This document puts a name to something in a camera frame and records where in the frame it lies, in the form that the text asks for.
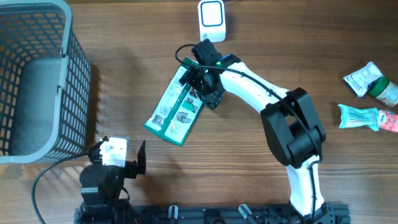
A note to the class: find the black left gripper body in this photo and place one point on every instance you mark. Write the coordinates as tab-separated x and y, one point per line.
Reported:
129	172

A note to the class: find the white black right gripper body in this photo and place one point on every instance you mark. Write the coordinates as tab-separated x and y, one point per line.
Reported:
208	94

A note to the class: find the green 3M package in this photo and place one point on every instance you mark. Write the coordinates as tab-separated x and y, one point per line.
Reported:
177	110

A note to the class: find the mint wet wipes pack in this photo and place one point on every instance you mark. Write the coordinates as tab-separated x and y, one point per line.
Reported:
354	117

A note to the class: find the white blue pouch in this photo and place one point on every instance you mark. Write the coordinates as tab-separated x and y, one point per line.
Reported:
361	81

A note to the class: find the green lid jar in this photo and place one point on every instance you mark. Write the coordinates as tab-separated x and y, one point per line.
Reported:
384	91

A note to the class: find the red tissue pack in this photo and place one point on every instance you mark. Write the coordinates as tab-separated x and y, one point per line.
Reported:
387	120

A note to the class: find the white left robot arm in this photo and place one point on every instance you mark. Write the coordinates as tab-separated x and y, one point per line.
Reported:
103	181

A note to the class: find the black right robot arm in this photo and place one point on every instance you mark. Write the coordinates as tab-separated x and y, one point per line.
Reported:
292	127

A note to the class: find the white barcode scanner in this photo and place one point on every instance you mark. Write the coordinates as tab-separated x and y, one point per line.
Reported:
212	22

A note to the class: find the grey plastic basket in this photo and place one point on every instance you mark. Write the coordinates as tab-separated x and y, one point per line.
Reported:
45	83

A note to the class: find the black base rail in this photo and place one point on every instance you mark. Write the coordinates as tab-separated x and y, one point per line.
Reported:
268	214

